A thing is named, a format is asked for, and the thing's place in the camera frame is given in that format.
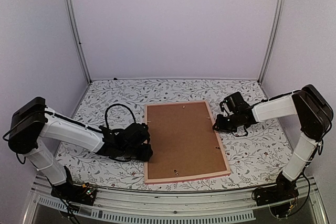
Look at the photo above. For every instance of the pink wooden picture frame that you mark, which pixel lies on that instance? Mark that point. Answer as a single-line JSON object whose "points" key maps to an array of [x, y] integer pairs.
{"points": [[225, 171]]}

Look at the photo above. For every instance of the aluminium post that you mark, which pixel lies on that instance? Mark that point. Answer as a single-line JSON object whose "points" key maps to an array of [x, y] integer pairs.
{"points": [[76, 38], [271, 41]]}

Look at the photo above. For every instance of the left aluminium post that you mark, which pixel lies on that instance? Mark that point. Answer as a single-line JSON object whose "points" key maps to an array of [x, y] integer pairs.
{"points": [[76, 38]]}

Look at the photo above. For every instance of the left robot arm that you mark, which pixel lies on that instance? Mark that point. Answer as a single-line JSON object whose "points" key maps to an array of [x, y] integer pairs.
{"points": [[35, 121]]}

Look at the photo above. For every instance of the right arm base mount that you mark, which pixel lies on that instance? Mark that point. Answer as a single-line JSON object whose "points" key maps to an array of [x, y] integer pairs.
{"points": [[285, 200]]}

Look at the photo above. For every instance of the floral table mat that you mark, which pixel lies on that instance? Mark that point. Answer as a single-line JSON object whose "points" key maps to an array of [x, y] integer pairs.
{"points": [[254, 160]]}

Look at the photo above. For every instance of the front aluminium rail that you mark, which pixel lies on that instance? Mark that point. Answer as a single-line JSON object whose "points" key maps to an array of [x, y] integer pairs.
{"points": [[120, 206]]}

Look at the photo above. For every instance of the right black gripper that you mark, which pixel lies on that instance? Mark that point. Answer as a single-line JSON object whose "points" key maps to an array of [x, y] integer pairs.
{"points": [[220, 127]]}

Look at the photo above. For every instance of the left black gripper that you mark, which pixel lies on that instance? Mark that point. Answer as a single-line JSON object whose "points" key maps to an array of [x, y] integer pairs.
{"points": [[145, 156]]}

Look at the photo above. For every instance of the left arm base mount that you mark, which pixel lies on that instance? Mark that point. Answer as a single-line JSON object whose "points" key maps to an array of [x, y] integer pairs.
{"points": [[67, 191]]}

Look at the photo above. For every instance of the right aluminium post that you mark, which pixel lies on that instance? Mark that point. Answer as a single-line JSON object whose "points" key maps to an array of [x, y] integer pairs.
{"points": [[271, 41]]}

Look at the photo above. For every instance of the brown backing board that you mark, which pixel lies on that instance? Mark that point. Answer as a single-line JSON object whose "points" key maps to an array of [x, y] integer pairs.
{"points": [[183, 140]]}

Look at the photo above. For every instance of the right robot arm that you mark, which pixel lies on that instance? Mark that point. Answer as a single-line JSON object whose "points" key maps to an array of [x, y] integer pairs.
{"points": [[315, 116]]}

